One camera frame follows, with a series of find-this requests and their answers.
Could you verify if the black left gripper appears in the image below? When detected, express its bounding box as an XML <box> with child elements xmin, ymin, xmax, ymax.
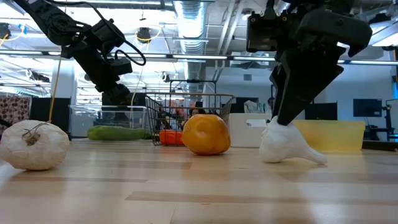
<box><xmin>72</xmin><ymin>46</ymin><xmax>134</xmax><ymax>125</ymax></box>

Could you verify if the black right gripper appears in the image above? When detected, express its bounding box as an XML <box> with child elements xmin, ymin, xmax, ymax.
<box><xmin>269</xmin><ymin>8</ymin><xmax>373</xmax><ymax>126</ymax></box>

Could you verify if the light green cucumber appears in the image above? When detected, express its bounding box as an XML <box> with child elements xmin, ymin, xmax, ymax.
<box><xmin>86</xmin><ymin>125</ymin><xmax>131</xmax><ymax>141</ymax></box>

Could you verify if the dark green cucumber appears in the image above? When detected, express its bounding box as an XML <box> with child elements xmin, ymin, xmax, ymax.
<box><xmin>123</xmin><ymin>126</ymin><xmax>153</xmax><ymax>141</ymax></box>

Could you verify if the orange carrot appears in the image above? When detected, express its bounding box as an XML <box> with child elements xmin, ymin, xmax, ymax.
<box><xmin>158</xmin><ymin>129</ymin><xmax>185</xmax><ymax>146</ymax></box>

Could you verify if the white garlic bulb with stem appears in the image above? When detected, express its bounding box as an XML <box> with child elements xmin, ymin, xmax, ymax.
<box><xmin>259</xmin><ymin>115</ymin><xmax>328</xmax><ymax>165</ymax></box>

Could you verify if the orange bell pepper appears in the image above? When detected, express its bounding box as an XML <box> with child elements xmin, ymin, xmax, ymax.
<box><xmin>181</xmin><ymin>114</ymin><xmax>231</xmax><ymax>156</ymax></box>

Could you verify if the clear plastic bin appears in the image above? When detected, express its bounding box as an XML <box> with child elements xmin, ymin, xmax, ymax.
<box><xmin>68</xmin><ymin>105</ymin><xmax>149</xmax><ymax>138</ymax></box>

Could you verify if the black ceiling device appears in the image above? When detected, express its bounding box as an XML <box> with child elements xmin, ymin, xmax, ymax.
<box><xmin>136</xmin><ymin>27</ymin><xmax>152</xmax><ymax>44</ymax></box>

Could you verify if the yellow translucent plastic bin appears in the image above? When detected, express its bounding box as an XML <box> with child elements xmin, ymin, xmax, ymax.
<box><xmin>292</xmin><ymin>119</ymin><xmax>366</xmax><ymax>153</ymax></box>

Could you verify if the white plastic bin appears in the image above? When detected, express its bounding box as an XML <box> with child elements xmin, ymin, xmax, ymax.
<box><xmin>228</xmin><ymin>113</ymin><xmax>272</xmax><ymax>148</ymax></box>

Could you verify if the black partition panel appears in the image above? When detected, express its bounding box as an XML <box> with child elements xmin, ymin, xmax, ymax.
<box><xmin>29</xmin><ymin>97</ymin><xmax>72</xmax><ymax>133</ymax></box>

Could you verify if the person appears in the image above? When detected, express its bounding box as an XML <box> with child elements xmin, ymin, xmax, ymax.
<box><xmin>187</xmin><ymin>107</ymin><xmax>207</xmax><ymax>118</ymax></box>

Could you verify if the round beige garlic bulb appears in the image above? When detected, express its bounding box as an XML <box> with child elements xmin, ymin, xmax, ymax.
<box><xmin>0</xmin><ymin>119</ymin><xmax>71</xmax><ymax>171</ymax></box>

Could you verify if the patterned curtain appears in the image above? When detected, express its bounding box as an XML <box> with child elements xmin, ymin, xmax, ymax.
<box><xmin>0</xmin><ymin>95</ymin><xmax>32</xmax><ymax>134</ymax></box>

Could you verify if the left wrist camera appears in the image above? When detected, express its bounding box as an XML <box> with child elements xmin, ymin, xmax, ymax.
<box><xmin>107</xmin><ymin>57</ymin><xmax>134</xmax><ymax>75</ymax></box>

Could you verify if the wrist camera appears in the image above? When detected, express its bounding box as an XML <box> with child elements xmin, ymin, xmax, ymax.
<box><xmin>247</xmin><ymin>12</ymin><xmax>289</xmax><ymax>53</ymax></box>
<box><xmin>107</xmin><ymin>57</ymin><xmax>134</xmax><ymax>75</ymax></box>

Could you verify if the yellow extension cord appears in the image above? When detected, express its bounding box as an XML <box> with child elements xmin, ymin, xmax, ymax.
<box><xmin>130</xmin><ymin>27</ymin><xmax>153</xmax><ymax>106</ymax></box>

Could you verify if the dark wall monitor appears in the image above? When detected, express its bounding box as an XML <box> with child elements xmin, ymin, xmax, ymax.
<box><xmin>353</xmin><ymin>98</ymin><xmax>383</xmax><ymax>118</ymax></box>
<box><xmin>304</xmin><ymin>102</ymin><xmax>338</xmax><ymax>121</ymax></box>

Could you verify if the gold wire basket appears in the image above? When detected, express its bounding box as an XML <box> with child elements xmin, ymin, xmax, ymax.
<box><xmin>144</xmin><ymin>92</ymin><xmax>236</xmax><ymax>146</ymax></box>

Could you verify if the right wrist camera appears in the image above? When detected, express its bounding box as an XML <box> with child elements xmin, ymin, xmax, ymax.
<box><xmin>247</xmin><ymin>12</ymin><xmax>289</xmax><ymax>53</ymax></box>

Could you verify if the long yellow cable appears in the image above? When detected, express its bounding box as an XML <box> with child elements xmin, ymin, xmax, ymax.
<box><xmin>48</xmin><ymin>54</ymin><xmax>62</xmax><ymax>123</ymax></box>

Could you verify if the silver ventilation duct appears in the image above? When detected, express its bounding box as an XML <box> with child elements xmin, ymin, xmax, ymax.
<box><xmin>172</xmin><ymin>0</ymin><xmax>208</xmax><ymax>94</ymax></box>

